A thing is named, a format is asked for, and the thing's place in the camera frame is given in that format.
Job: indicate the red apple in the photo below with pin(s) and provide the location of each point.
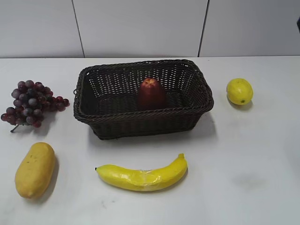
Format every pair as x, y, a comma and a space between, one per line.
151, 95

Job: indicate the dark woven wicker basket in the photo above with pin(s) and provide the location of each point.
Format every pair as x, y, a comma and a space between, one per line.
106, 98

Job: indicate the yellow banana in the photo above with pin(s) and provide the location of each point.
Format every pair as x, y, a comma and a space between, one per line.
144, 180

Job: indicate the yellow lemon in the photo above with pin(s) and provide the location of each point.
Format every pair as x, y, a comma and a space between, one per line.
239, 91

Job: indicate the purple grape bunch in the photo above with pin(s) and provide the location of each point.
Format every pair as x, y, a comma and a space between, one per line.
31, 101

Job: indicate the yellow mango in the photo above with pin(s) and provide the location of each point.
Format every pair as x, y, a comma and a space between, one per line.
34, 174

